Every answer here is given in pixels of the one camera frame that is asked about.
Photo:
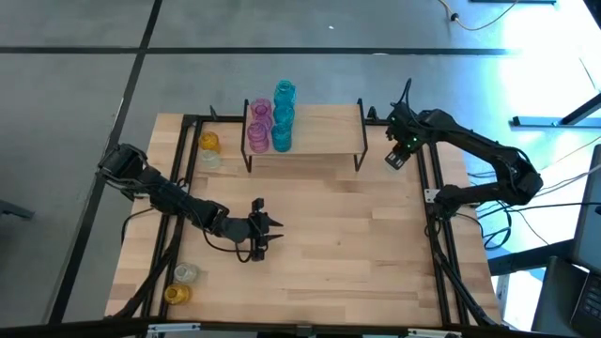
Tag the black metal rig frame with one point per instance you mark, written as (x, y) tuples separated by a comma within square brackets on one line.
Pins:
[(225, 118)]

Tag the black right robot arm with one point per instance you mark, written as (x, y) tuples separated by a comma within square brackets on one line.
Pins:
[(469, 141)]

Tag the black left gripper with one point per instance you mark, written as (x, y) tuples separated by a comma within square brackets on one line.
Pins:
[(239, 230)]

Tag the clear round glass vase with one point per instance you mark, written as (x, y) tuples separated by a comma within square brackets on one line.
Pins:
[(185, 272)]

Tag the black desk foot bar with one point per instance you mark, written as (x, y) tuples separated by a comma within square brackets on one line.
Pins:
[(535, 122)]

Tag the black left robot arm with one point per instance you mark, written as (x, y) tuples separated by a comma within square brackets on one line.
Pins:
[(164, 197)]

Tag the grey furniture foot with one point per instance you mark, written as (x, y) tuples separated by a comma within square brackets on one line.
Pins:
[(14, 210)]

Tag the clear ribbed glass vase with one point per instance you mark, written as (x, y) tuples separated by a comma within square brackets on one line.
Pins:
[(210, 160)]

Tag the yellow diamond-textured glass vase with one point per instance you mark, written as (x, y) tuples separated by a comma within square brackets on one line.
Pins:
[(209, 141)]

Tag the small pink glass vase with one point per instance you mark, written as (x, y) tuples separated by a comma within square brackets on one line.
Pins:
[(261, 108)]

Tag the large pink ribbed glass vase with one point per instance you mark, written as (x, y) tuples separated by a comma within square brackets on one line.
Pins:
[(257, 137)]

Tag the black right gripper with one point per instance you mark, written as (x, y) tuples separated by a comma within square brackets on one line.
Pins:
[(408, 131)]

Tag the round yellow glass vase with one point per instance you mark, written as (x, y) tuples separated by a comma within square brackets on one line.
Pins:
[(177, 294)]

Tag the wooden shelf with black legs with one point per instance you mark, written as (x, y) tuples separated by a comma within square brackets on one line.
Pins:
[(324, 131)]

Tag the square teal glass vase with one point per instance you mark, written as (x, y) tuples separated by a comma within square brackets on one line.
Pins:
[(285, 93)]

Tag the silver metal bracket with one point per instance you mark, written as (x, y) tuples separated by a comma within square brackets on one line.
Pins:
[(434, 333), (174, 327)]

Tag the round teal glass vase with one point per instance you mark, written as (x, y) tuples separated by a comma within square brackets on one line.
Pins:
[(283, 116), (281, 138)]

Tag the black desk leg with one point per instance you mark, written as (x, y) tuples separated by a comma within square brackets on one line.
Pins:
[(526, 260)]

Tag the grey monitor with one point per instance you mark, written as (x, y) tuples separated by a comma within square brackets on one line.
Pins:
[(589, 211)]

